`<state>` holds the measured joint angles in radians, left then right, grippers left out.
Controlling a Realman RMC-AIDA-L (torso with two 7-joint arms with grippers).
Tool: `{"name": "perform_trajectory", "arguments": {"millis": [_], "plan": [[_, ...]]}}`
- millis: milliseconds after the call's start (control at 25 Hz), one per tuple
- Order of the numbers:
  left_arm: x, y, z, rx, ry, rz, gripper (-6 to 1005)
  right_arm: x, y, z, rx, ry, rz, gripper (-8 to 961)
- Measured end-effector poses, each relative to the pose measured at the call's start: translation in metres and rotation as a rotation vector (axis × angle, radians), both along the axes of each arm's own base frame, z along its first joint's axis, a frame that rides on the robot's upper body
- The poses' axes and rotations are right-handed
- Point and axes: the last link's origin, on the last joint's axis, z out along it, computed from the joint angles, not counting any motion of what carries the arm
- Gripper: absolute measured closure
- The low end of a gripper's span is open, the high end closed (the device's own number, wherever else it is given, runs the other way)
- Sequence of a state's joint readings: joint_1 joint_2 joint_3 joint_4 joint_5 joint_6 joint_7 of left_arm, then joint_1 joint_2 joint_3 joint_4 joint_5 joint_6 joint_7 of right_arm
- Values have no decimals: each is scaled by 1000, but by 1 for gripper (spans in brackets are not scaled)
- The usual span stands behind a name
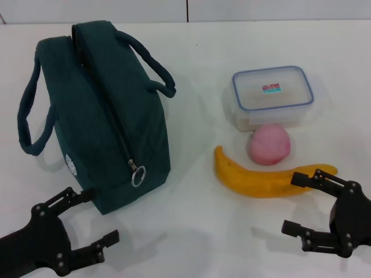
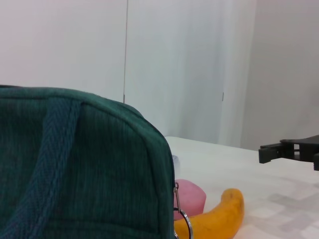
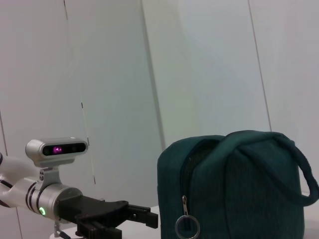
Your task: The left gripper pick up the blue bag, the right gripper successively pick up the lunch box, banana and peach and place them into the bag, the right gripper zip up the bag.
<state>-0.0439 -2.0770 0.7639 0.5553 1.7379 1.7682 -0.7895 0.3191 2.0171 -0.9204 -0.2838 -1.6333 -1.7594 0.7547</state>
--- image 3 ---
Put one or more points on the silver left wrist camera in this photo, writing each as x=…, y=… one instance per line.
x=37, y=149

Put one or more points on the dark teal insulated lunch bag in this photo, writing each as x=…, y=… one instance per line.
x=249, y=194

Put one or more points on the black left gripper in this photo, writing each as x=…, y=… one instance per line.
x=94, y=209

